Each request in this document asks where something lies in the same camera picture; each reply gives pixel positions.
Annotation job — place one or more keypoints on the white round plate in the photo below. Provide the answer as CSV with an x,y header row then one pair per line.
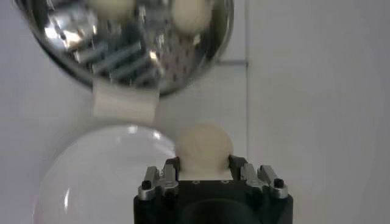
x,y
106,170

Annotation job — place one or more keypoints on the white steamed baozi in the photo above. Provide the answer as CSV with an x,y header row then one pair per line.
x,y
112,6
204,149
192,15

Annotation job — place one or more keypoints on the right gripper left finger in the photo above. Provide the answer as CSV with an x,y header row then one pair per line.
x,y
167,179

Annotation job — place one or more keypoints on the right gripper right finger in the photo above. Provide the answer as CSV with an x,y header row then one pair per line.
x,y
253,176

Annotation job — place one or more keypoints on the stainless steel steamer basket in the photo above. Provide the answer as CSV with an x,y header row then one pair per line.
x,y
122,61

